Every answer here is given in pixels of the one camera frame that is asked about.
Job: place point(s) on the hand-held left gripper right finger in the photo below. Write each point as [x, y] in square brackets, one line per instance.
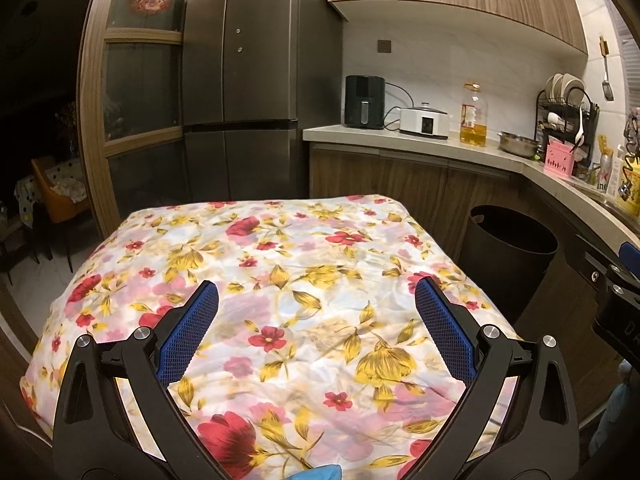
[445, 330]

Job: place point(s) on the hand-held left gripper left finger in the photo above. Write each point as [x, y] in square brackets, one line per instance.
[187, 330]

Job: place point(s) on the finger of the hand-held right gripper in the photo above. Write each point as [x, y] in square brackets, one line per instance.
[629, 250]

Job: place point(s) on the black trash bin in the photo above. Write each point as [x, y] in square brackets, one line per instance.
[505, 260]

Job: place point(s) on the steel sink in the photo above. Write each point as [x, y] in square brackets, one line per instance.
[612, 207]

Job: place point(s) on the yellow bottle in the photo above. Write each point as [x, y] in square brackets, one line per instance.
[631, 190]

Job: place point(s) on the silver drink can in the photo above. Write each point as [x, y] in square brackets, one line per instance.
[605, 177]

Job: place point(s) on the person's blue pants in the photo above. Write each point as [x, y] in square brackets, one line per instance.
[617, 410]

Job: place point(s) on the white bottle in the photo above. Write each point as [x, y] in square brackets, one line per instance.
[618, 170]

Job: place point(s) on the yellow artificial flowers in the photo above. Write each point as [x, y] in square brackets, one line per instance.
[605, 144]

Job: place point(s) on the pink box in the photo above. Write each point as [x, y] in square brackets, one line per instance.
[560, 162]

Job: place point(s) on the floral tablecloth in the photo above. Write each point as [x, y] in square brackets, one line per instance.
[300, 280]

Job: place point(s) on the white ladle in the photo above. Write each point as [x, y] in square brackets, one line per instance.
[580, 132]

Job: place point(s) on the black dish rack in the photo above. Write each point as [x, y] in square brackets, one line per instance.
[592, 120]

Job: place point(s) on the steel bowl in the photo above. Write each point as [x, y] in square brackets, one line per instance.
[517, 145]

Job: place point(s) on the hanging metal spatula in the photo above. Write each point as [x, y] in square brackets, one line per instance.
[607, 90]

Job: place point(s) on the wooden kitchen counter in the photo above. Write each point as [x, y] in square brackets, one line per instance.
[390, 175]

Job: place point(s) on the white plate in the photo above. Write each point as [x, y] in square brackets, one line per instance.
[552, 87]
[572, 85]

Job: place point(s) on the orange chair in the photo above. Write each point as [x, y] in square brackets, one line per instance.
[55, 205]

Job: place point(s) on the window blind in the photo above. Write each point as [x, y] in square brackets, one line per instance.
[631, 60]

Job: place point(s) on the light blue cloth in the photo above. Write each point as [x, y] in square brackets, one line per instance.
[315, 473]

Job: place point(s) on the cooking oil bottle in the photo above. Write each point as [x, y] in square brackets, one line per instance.
[473, 130]

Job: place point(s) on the white rice cooker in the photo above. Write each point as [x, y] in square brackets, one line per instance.
[422, 122]

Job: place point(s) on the polka dot tablecloth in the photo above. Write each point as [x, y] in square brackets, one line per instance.
[25, 195]

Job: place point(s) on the wooden glass door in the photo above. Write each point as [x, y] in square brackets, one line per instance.
[92, 110]

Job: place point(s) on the black air fryer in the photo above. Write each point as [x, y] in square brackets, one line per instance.
[364, 102]

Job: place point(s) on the dark flower bouquet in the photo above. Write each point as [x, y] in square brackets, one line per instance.
[67, 120]

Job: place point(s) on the grey refrigerator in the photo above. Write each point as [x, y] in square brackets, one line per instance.
[240, 85]

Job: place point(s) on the dark wall socket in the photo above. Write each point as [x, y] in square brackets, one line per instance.
[384, 46]

